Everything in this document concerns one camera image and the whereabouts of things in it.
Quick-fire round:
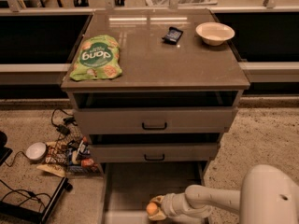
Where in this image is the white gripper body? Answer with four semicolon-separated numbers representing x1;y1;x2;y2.
161;192;212;218

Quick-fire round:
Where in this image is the orange fruit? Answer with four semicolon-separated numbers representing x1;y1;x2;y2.
146;203;158;216

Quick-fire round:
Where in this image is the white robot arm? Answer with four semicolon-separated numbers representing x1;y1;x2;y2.
146;164;299;224

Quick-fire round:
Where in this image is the bottom grey drawer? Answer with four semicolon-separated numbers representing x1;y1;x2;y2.
100;161;209;224

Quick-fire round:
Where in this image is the grey drawer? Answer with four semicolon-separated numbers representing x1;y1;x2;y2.
100;161;209;224
89;143;219;163
74;107;237;135

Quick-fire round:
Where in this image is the middle grey drawer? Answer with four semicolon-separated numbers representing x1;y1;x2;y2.
89;143;219;163

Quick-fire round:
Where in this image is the top grey drawer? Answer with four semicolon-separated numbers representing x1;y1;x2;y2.
74;107;237;135

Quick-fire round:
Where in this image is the grey drawer cabinet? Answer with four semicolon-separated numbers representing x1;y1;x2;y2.
60;8;250;173

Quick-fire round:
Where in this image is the white bowl on counter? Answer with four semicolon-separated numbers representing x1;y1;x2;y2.
195;22;235;46

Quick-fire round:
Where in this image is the pile of snack packages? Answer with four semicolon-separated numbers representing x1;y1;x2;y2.
37;137;100;177

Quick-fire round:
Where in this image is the black metal stand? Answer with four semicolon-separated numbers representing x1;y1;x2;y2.
0;177;73;224

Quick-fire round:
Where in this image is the green snack bag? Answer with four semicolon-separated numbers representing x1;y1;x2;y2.
70;35;122;81

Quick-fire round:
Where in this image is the dark blue candy bar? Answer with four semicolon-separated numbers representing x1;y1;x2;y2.
163;27;183;45

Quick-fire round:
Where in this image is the black power adapter cable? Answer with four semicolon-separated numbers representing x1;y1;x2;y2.
50;108;78;137

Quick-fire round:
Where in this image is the black cable on floor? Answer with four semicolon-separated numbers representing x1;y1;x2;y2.
0;179;52;213

